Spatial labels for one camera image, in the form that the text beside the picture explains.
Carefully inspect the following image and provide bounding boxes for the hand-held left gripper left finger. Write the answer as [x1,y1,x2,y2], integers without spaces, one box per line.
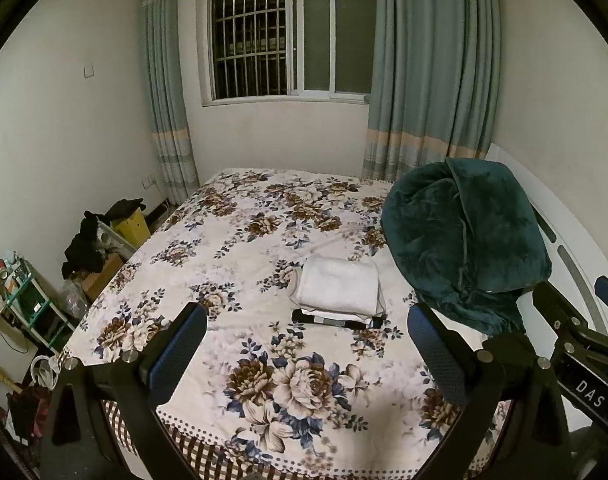
[38,301,209,480]

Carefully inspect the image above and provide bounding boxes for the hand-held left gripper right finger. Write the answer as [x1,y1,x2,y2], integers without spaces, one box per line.
[406,302,580,480]

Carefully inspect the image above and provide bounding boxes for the white headboard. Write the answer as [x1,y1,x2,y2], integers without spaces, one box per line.
[484,142,608,336]

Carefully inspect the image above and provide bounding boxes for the brown checked bed sheet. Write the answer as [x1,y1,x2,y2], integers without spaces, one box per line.
[101,397,505,480]

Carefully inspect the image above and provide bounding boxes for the black white striped garment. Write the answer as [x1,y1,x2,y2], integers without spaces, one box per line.
[290,308,385,331]

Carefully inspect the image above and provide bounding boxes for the cardboard box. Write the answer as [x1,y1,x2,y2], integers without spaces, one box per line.
[81,252,127,301]

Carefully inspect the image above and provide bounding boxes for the dark green blanket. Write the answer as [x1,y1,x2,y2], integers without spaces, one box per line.
[381,156,553,336]

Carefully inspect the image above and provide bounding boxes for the floral bed sheet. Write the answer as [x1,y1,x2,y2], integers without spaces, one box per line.
[58,167,515,478]

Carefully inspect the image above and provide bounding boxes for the clear plastic bag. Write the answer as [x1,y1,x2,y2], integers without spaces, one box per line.
[58,277,92,321]

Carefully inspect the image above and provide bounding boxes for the yellow box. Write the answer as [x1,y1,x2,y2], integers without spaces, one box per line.
[111,208,152,248]

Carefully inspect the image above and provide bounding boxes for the grey box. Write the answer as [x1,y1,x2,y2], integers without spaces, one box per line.
[96,220,137,261]

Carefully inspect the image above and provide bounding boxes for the white plastic object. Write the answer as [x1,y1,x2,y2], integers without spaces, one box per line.
[30,354,62,388]

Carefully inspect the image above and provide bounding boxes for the small black cloth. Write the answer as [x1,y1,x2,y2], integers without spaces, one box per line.
[106,199,144,221]

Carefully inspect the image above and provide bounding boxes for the green shelf rack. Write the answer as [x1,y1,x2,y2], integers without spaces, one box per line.
[0,255,77,351]

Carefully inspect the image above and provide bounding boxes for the dark red cloth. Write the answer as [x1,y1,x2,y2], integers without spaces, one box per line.
[6,382,52,441]

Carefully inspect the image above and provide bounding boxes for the wooden stick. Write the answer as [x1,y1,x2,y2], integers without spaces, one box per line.
[0,355,19,393]

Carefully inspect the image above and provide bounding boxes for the blue-grey striped curtain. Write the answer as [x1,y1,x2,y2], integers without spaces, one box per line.
[141,0,202,206]
[359,0,502,183]

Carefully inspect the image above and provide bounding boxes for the barred window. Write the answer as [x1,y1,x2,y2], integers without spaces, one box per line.
[196,0,379,107]

